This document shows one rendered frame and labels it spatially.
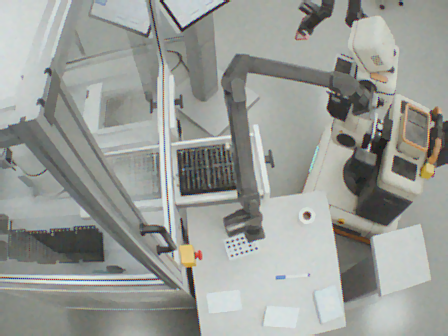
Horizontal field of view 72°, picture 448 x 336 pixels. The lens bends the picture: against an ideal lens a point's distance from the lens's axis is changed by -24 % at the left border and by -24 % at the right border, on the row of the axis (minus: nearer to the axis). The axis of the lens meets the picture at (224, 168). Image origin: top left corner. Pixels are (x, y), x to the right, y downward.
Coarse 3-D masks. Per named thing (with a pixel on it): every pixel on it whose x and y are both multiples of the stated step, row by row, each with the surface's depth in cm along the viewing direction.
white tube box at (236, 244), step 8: (224, 240) 147; (232, 240) 148; (240, 240) 146; (232, 248) 145; (240, 248) 147; (248, 248) 145; (256, 248) 147; (232, 256) 147; (240, 256) 144; (248, 256) 147
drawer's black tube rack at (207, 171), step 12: (216, 144) 153; (180, 156) 151; (192, 156) 155; (204, 156) 151; (216, 156) 151; (228, 156) 154; (180, 168) 153; (192, 168) 149; (204, 168) 149; (216, 168) 152; (228, 168) 148; (180, 180) 149; (192, 180) 147; (204, 180) 146; (216, 180) 146; (228, 180) 150; (180, 192) 146; (192, 192) 148; (204, 192) 148; (216, 192) 148
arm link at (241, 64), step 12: (240, 60) 109; (252, 60) 110; (264, 60) 112; (228, 72) 113; (240, 72) 110; (252, 72) 112; (264, 72) 113; (276, 72) 114; (288, 72) 115; (300, 72) 116; (312, 72) 117; (324, 72) 118; (228, 84) 110; (312, 84) 120; (324, 84) 119; (336, 84) 117; (348, 84) 118
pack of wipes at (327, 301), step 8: (328, 288) 135; (336, 288) 135; (320, 296) 134; (328, 296) 133; (336, 296) 133; (320, 304) 132; (328, 304) 132; (336, 304) 132; (320, 312) 131; (328, 312) 130; (336, 312) 130; (320, 320) 131; (328, 320) 129
